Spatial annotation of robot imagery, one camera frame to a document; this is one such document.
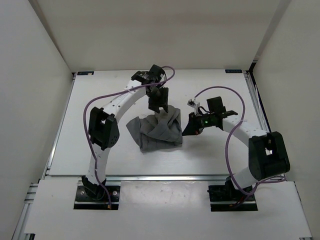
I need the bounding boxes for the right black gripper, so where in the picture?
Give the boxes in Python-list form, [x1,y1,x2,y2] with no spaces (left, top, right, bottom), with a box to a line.
[181,111,215,136]

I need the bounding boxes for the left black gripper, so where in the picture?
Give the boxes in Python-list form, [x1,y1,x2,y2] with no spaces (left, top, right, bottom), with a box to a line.
[146,85,169,113]

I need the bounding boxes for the grey pleated skirt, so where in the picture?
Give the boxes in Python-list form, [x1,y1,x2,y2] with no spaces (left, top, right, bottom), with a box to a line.
[126,105,183,153]

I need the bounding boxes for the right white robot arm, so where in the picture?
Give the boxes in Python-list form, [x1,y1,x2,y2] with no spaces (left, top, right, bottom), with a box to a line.
[182,96,291,200]

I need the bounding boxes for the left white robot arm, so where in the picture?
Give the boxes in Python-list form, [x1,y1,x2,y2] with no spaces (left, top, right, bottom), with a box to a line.
[81,64,169,200]

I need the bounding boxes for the right blue label sticker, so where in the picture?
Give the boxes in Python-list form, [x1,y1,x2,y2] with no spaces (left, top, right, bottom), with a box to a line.
[225,69,243,74]

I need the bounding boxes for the blue label sticker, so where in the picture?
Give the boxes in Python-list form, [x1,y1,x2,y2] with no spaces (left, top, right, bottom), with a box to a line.
[225,69,243,74]
[77,71,95,76]

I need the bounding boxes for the left blue label sticker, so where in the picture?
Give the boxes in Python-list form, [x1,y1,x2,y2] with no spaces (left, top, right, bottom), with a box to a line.
[77,71,95,76]

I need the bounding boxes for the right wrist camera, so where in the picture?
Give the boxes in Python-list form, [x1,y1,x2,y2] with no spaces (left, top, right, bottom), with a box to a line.
[187,99,200,112]

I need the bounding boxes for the right aluminium side rail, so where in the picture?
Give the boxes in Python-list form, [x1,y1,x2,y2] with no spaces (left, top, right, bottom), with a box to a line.
[244,71,290,181]

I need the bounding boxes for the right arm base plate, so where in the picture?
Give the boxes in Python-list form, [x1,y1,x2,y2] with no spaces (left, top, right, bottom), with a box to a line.
[207,178,258,212]

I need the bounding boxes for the aluminium front rail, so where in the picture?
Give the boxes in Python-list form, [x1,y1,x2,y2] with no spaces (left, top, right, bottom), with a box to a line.
[106,174,228,182]

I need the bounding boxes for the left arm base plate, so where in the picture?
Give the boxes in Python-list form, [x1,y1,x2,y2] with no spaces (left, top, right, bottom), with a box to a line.
[73,181,121,211]

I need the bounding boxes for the left aluminium frame rail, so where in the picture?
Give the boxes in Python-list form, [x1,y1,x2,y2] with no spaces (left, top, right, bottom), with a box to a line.
[9,109,63,240]

